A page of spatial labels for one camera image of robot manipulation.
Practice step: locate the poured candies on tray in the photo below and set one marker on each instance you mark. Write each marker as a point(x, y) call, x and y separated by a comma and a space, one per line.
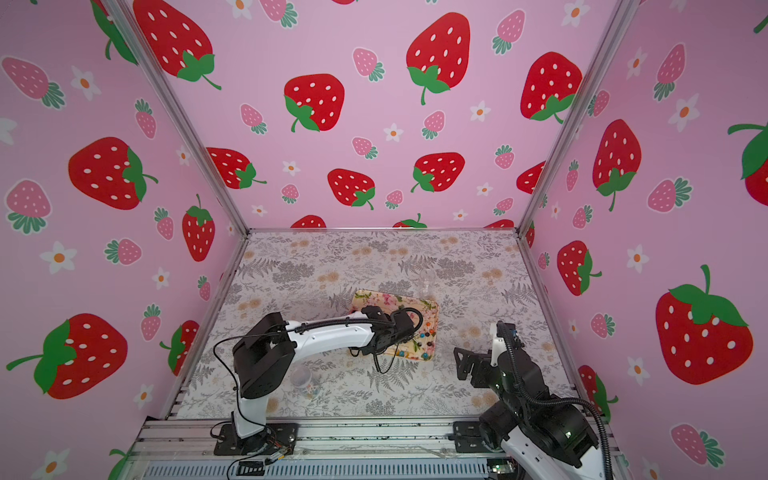
point(421, 347)

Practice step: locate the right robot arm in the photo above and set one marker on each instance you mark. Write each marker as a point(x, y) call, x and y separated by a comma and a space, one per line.
point(532, 433)

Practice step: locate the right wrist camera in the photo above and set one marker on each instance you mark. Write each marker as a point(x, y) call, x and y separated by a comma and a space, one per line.
point(499, 341)

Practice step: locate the white vented strip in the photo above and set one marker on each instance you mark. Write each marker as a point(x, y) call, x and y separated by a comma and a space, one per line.
point(432, 468)

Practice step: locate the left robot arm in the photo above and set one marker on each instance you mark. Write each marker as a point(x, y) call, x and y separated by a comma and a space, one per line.
point(263, 356)

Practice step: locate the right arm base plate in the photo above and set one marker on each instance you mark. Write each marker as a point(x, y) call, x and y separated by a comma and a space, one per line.
point(467, 438)

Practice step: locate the aluminium front rail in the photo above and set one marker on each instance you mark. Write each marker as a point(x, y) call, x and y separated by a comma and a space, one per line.
point(317, 438)

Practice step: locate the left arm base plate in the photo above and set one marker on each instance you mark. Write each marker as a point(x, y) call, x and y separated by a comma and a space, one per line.
point(277, 438)

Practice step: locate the floral yellow tray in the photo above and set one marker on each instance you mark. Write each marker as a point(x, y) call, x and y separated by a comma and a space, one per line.
point(389, 302)

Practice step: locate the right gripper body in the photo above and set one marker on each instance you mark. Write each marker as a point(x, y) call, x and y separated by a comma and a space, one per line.
point(474, 365)

